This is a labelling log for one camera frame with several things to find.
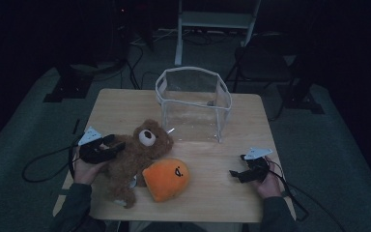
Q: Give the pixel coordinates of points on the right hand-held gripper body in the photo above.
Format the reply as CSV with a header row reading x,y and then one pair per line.
x,y
258,166

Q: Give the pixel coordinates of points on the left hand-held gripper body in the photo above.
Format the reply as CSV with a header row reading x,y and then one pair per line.
x,y
90,137

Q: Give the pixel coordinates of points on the brown teddy bear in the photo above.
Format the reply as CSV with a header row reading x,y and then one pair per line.
x,y
135,158

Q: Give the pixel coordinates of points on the orange plush toy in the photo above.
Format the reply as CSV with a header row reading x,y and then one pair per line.
x,y
165,180

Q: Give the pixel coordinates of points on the clear plastic storage bag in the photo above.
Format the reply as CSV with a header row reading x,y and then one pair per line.
x,y
193,119

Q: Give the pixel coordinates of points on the person's right hand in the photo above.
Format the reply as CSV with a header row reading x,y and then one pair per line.
x,y
270,187

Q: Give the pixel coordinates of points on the person's left hand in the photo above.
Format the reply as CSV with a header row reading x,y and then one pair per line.
x,y
84,172

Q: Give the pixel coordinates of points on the black tape strip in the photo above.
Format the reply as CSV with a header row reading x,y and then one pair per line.
x,y
76,126

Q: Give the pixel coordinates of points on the black stand base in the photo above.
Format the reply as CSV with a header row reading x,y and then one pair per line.
x,y
69,87
299,96

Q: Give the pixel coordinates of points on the black folding chair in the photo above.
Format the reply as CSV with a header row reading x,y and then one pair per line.
x,y
261,64

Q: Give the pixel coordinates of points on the dark equipment tower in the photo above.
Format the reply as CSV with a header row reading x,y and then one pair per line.
x,y
120,32

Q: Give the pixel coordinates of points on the white metal frame stand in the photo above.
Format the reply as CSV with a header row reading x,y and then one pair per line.
x,y
214,19

